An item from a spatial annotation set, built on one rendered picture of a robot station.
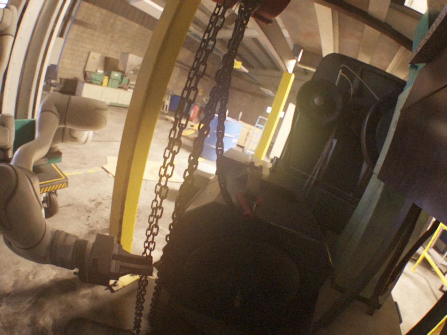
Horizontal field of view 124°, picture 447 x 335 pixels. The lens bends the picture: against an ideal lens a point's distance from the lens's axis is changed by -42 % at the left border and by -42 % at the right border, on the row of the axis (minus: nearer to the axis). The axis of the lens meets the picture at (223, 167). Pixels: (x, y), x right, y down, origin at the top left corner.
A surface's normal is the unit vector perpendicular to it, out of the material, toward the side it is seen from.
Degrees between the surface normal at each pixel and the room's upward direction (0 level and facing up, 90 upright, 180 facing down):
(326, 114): 85
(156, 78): 90
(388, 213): 72
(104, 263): 0
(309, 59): 90
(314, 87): 95
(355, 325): 0
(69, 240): 0
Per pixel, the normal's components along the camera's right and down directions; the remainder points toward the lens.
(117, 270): 0.33, -0.91
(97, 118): 0.77, 0.46
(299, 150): -0.48, 0.08
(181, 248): -0.18, 0.22
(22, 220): 0.87, 0.47
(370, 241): -0.36, -0.20
